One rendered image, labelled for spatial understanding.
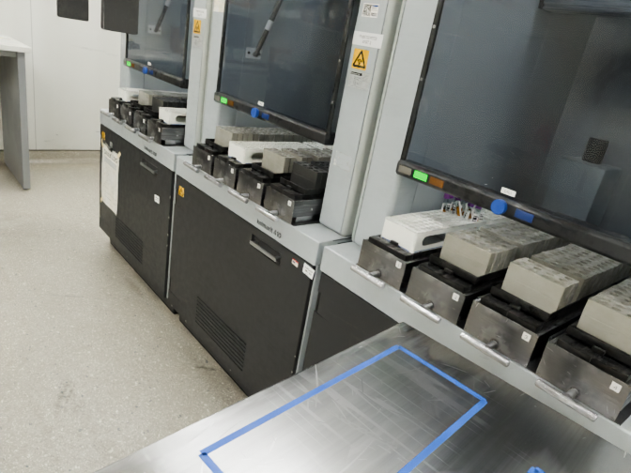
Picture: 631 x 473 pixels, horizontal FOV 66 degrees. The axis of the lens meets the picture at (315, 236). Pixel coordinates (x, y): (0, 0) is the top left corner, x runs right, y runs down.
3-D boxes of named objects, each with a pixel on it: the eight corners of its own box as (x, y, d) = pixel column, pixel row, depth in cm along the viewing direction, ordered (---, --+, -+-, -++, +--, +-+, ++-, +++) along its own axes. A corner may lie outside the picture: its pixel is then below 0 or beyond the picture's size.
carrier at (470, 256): (488, 278, 102) (497, 252, 100) (484, 280, 101) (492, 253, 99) (443, 255, 110) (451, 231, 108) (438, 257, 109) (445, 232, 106)
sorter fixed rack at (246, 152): (296, 158, 183) (298, 142, 181) (312, 165, 176) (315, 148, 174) (226, 159, 164) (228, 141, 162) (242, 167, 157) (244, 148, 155)
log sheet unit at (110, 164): (100, 202, 257) (100, 134, 245) (118, 221, 239) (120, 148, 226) (95, 202, 256) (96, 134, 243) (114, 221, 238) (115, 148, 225)
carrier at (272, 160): (287, 176, 150) (290, 158, 147) (282, 176, 148) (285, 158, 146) (266, 165, 157) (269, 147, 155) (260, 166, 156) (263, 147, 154)
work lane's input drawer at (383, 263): (500, 234, 162) (509, 208, 159) (540, 251, 153) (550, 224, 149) (343, 268, 115) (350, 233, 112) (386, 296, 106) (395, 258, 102)
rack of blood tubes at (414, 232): (450, 228, 136) (456, 206, 133) (481, 242, 129) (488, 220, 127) (378, 240, 116) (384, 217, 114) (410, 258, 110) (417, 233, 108)
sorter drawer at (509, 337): (594, 274, 141) (607, 246, 138) (646, 296, 132) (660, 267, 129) (449, 335, 94) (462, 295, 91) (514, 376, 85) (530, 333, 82)
